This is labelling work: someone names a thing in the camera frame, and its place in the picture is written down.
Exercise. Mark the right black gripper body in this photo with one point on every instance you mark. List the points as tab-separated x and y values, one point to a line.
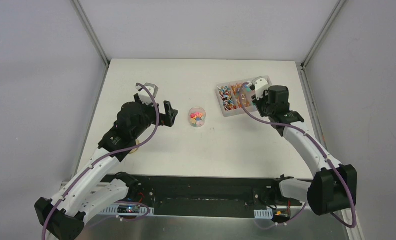
264	109

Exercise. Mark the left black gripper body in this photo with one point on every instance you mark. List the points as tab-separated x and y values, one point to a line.
162	117

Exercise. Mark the clear plastic jar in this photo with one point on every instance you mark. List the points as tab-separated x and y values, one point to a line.
197	117

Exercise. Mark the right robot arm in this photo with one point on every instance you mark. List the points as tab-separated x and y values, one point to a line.
334	184

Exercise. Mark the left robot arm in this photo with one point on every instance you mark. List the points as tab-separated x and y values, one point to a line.
66	213

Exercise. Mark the wooden jar lid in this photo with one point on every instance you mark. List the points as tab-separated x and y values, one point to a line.
135	149

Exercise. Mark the compartmented candy tray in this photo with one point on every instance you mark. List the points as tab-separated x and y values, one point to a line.
230	99

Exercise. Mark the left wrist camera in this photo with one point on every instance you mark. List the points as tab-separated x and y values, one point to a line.
147	93

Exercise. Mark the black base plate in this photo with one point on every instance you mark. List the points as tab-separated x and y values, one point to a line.
218	197

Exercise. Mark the left slotted cable duct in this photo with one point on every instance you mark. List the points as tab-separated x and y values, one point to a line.
126	210

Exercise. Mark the slotted cable duct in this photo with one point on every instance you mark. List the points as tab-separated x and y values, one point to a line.
263	214
126	210

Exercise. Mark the right slotted cable duct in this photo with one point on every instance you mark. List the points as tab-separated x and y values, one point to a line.
263	214

